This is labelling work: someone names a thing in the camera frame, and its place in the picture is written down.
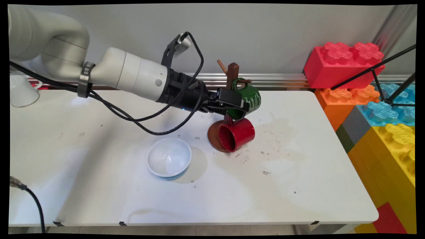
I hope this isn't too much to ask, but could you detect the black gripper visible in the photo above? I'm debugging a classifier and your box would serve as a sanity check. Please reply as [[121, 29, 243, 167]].
[[156, 68, 250, 116]]

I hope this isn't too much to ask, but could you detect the black camera bracket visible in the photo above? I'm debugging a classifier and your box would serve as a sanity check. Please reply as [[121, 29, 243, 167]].
[[162, 37, 180, 70]]

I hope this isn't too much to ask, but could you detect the green giant toy brick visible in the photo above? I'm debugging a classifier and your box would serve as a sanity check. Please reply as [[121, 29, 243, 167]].
[[335, 124, 355, 154]]

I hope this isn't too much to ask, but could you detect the blue giant toy brick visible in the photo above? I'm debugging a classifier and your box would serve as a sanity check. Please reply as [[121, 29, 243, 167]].
[[357, 83, 416, 127]]

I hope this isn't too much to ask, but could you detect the orange giant toy brick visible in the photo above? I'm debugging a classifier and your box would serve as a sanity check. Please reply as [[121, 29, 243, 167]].
[[314, 85, 381, 131]]

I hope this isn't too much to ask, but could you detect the grey giant toy brick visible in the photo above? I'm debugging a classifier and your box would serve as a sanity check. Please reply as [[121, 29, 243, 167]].
[[341, 106, 372, 146]]

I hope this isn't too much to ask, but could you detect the red giant toy brick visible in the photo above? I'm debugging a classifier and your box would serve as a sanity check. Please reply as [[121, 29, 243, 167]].
[[303, 42, 385, 90]]

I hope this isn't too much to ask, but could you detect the yellow giant toy brick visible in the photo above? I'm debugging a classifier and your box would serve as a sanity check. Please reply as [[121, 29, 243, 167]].
[[347, 123, 417, 234]]

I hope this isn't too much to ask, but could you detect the black tripod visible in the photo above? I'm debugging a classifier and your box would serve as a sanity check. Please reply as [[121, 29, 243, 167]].
[[330, 45, 417, 108]]

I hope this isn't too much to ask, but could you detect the aluminium rail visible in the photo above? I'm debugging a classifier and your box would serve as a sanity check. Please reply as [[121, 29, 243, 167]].
[[10, 71, 415, 91]]

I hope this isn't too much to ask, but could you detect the small red brick panel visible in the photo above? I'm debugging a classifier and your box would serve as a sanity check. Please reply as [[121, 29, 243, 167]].
[[372, 202, 407, 234]]

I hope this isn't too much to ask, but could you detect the green enamel mug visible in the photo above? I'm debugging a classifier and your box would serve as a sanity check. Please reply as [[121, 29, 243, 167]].
[[226, 78, 262, 120]]

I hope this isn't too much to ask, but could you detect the brown wooden mug tree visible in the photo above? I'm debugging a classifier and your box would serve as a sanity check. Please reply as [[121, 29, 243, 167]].
[[208, 60, 253, 153]]

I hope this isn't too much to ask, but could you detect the black camera cable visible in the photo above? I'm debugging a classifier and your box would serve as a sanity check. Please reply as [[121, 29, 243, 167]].
[[9, 32, 205, 122]]

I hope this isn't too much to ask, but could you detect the grey cable strap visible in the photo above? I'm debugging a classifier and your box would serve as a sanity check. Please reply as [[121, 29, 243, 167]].
[[77, 61, 96, 99]]

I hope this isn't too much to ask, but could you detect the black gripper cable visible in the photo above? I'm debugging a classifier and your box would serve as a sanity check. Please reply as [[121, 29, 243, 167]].
[[90, 80, 207, 136]]

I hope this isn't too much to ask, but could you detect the red mug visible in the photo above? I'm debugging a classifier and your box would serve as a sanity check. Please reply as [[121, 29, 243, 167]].
[[217, 117, 255, 153]]

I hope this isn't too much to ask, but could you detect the black cable metal connector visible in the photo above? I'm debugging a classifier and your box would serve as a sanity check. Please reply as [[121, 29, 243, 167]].
[[9, 176, 46, 233]]

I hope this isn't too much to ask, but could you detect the white bowl blue outside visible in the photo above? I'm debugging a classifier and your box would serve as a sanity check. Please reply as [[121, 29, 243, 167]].
[[146, 137, 192, 180]]

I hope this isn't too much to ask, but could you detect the white mug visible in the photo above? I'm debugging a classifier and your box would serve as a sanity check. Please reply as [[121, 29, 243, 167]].
[[10, 75, 43, 108]]

